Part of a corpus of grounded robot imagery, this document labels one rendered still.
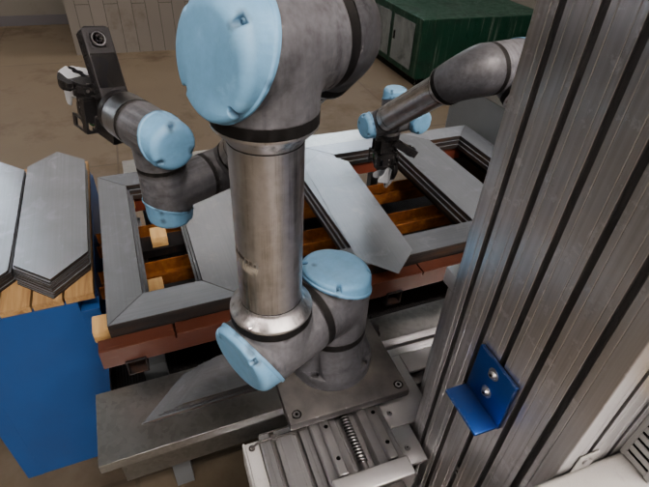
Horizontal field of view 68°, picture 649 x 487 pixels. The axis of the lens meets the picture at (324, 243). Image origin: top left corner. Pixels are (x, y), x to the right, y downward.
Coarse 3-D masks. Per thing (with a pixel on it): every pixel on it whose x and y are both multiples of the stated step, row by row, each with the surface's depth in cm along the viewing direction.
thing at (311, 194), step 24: (456, 144) 211; (408, 168) 190; (312, 192) 169; (432, 192) 177; (456, 216) 166; (336, 240) 153; (144, 264) 142; (192, 264) 141; (408, 264) 146; (144, 288) 130; (168, 312) 121; (192, 312) 124
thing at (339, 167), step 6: (336, 162) 186; (342, 162) 186; (348, 162) 186; (306, 168) 181; (312, 168) 181; (318, 168) 182; (324, 168) 182; (330, 168) 182; (336, 168) 182; (342, 168) 182; (348, 168) 183; (312, 174) 178; (318, 174) 178; (324, 174) 178; (330, 174) 179
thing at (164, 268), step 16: (416, 208) 189; (432, 208) 192; (400, 224) 180; (416, 224) 183; (432, 224) 186; (304, 240) 176; (320, 240) 177; (176, 256) 159; (160, 272) 159; (176, 272) 154; (192, 272) 156
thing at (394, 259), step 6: (396, 252) 144; (402, 252) 144; (408, 252) 144; (360, 258) 141; (366, 258) 141; (372, 258) 141; (378, 258) 141; (384, 258) 141; (390, 258) 141; (396, 258) 142; (402, 258) 142; (372, 264) 139; (378, 264) 139; (384, 264) 139; (390, 264) 139; (396, 264) 139; (402, 264) 140
